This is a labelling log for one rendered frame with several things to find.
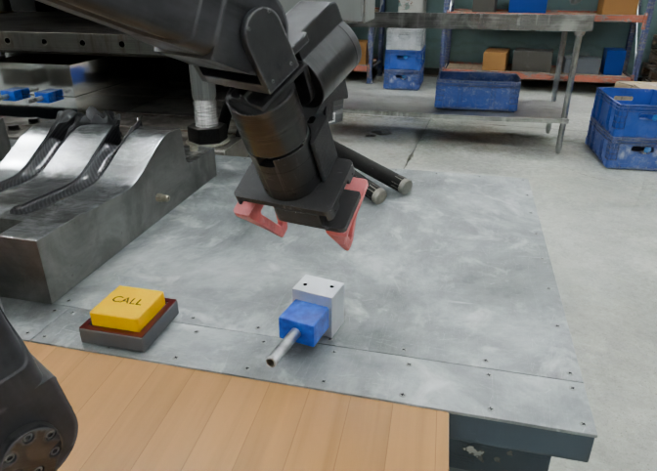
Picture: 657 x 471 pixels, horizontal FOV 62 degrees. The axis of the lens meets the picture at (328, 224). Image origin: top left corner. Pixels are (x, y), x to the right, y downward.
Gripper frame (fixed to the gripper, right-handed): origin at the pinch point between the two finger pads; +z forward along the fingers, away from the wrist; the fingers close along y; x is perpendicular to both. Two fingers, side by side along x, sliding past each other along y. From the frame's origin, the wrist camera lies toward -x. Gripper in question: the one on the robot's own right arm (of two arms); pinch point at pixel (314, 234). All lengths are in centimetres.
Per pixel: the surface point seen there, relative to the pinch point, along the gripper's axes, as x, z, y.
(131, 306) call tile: 12.3, 3.0, 18.6
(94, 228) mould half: 2.0, 6.3, 34.4
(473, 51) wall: -539, 376, 100
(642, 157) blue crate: -261, 245, -70
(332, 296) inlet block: 3.8, 5.9, -2.4
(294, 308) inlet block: 6.2, 6.0, 1.3
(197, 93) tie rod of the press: -53, 31, 61
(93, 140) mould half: -15, 9, 50
